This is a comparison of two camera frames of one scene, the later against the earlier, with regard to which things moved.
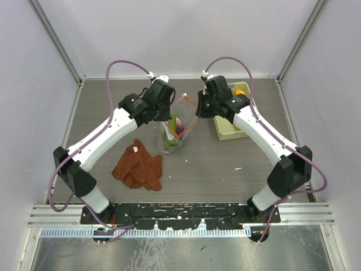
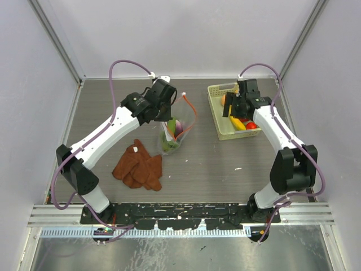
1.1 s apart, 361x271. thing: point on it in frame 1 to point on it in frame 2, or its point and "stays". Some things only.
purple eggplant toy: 179,126 stays
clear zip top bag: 183,117 stays
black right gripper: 201,112 to 231,98
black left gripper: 164,116 stays
